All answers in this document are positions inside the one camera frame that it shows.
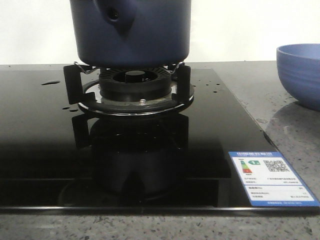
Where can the light blue bowl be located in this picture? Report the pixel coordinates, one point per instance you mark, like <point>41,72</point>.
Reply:
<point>298,68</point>

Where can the black pot support grate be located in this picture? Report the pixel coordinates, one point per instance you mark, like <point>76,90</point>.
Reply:
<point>89,98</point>

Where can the dark blue cooking pot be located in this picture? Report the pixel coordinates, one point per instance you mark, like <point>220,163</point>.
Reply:
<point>131,33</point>

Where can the black gas burner head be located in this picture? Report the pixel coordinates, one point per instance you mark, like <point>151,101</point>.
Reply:
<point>131,85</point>

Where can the black glass gas stove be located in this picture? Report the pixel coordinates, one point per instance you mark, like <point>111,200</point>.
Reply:
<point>56,159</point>

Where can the blue energy label sticker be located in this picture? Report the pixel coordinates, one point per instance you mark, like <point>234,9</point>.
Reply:
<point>269,180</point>

